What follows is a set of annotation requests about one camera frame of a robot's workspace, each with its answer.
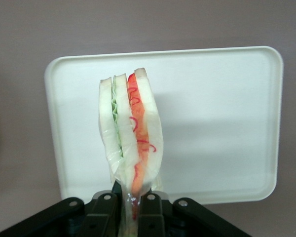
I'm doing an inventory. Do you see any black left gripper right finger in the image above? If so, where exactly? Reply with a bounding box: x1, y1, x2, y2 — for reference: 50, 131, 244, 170
137, 190, 250, 237

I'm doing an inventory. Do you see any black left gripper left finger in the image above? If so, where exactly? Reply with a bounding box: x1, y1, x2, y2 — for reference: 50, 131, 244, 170
0, 181, 123, 237

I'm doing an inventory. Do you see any triangle sandwich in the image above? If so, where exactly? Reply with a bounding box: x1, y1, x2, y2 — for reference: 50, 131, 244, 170
98, 67, 166, 237

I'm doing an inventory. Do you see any cream rectangular plastic tray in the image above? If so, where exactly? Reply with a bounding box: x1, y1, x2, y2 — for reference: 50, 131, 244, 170
43, 45, 284, 205

